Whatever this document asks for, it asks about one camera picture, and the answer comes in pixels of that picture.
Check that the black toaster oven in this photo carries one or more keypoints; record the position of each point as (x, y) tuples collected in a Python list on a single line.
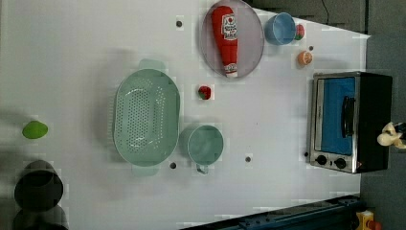
[(348, 112)]

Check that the grey round plate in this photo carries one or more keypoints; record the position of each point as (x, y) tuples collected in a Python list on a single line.
[(250, 38)]

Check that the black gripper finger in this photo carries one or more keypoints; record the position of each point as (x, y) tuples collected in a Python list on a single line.
[(400, 128)]

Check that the small red tomato toy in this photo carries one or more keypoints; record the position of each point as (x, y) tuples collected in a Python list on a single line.
[(204, 92)]

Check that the green colander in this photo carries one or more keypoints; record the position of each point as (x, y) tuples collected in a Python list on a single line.
[(146, 118)]

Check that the plush strawberry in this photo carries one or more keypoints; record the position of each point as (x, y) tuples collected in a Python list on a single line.
[(300, 32)]

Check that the plush orange half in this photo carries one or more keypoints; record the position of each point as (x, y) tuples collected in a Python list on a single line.
[(304, 58)]

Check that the green lime toy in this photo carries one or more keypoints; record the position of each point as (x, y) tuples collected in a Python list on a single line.
[(34, 130)]

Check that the red plush ketchup bottle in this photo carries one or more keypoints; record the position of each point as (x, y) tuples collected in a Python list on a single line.
[(224, 25)]

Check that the peeled plush banana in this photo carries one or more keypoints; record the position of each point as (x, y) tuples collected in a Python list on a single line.
[(389, 137)]

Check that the green mug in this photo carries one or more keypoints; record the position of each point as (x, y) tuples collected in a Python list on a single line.
[(204, 146)]

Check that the blue cup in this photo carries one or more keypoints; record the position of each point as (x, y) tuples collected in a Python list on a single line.
[(280, 29)]

